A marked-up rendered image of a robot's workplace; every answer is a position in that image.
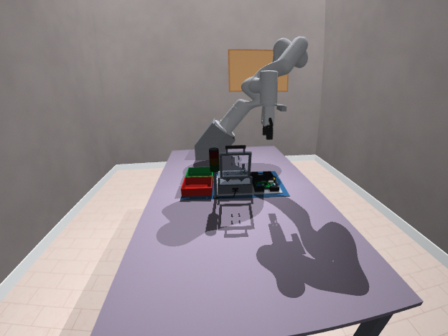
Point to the red bin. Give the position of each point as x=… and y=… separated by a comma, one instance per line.
x=197, y=186

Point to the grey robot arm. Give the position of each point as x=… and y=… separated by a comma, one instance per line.
x=262, y=87

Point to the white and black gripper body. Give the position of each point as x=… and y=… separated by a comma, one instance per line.
x=266, y=113

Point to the green circuit board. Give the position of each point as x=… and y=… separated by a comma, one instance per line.
x=265, y=184

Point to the green open bin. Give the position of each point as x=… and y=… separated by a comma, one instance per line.
x=199, y=172

